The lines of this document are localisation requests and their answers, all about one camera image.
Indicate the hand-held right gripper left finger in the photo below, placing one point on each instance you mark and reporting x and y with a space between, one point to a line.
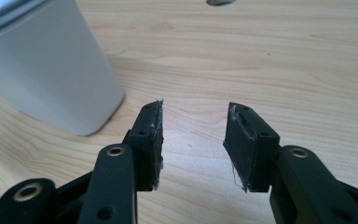
147 146

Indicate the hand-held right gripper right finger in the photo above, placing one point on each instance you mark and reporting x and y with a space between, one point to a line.
248 149

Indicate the grey plastic storage box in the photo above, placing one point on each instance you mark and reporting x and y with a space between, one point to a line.
43 68

